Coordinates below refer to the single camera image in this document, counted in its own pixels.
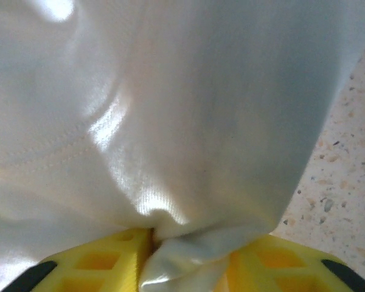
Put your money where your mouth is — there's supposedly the white printed t-shirt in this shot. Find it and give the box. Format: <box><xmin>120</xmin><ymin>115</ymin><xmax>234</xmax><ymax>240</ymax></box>
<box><xmin>0</xmin><ymin>0</ymin><xmax>365</xmax><ymax>292</ymax></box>

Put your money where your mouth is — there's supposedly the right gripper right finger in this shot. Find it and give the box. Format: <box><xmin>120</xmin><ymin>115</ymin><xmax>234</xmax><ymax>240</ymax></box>
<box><xmin>214</xmin><ymin>233</ymin><xmax>365</xmax><ymax>292</ymax></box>

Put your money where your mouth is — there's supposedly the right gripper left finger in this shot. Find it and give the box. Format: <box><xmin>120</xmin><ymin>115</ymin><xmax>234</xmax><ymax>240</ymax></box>
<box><xmin>4</xmin><ymin>227</ymin><xmax>155</xmax><ymax>292</ymax></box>

